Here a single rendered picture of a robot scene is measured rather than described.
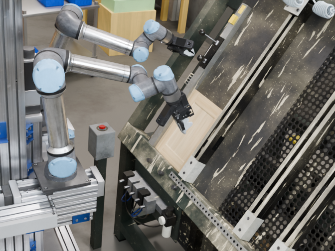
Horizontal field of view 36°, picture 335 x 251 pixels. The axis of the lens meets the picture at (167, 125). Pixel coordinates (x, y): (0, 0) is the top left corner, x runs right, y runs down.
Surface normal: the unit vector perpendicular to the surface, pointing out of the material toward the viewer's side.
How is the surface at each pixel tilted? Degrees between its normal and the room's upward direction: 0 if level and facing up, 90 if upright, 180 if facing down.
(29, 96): 90
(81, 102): 0
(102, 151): 90
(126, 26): 90
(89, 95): 0
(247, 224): 57
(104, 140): 90
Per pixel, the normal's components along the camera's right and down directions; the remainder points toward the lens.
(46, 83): 0.21, 0.39
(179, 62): 0.51, 0.48
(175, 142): -0.65, -0.32
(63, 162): 0.21, 0.62
